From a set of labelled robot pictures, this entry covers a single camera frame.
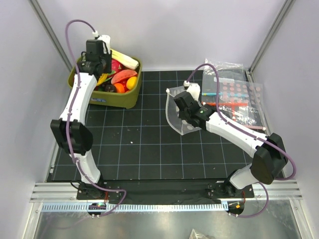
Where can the white cable duct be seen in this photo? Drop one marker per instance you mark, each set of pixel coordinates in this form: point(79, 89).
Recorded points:
point(91, 207)

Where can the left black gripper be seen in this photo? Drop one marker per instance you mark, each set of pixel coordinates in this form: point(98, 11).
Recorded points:
point(108, 69)

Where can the watermelon slice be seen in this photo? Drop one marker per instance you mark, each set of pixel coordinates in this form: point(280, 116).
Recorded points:
point(123, 75)

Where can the orange blue zipper bag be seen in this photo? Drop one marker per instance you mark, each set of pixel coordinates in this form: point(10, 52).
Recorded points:
point(236, 91)

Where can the green white leek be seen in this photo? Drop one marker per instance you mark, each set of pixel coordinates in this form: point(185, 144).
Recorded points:
point(125, 60)

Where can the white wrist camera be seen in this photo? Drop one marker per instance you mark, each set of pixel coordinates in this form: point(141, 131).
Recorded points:
point(106, 43)
point(193, 89)

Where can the yellow lemon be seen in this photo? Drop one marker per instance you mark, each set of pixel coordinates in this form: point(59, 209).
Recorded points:
point(131, 82)

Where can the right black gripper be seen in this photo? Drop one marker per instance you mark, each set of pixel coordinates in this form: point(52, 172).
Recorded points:
point(181, 114)

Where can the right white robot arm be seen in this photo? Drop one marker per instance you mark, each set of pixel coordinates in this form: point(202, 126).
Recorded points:
point(267, 152)

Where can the orange fruit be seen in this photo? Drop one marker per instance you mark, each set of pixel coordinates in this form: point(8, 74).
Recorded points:
point(119, 88)

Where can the black grid mat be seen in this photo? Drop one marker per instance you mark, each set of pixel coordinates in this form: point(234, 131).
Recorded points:
point(138, 143)

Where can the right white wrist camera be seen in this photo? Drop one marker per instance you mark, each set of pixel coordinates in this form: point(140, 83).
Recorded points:
point(193, 89)

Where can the yellow banana bunch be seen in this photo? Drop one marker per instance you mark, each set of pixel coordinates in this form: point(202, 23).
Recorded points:
point(102, 79)

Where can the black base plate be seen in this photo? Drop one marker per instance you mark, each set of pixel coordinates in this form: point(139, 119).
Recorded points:
point(164, 191)

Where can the pink dragon fruit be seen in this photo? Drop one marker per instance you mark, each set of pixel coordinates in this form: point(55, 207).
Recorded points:
point(116, 66)

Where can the dotted zip top bag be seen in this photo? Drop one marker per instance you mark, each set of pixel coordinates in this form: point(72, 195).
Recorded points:
point(172, 113)

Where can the pink zipper bag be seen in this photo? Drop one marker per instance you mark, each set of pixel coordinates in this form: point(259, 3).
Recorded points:
point(243, 114)

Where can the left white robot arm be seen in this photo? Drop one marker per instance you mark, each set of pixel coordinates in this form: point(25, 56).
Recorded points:
point(69, 130)

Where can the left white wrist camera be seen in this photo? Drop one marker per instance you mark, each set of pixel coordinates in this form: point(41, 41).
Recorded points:
point(106, 43)

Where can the olive green plastic bin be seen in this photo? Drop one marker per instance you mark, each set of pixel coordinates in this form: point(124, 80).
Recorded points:
point(123, 100)

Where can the clear crumpled bag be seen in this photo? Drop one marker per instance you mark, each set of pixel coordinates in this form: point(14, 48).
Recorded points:
point(227, 72)

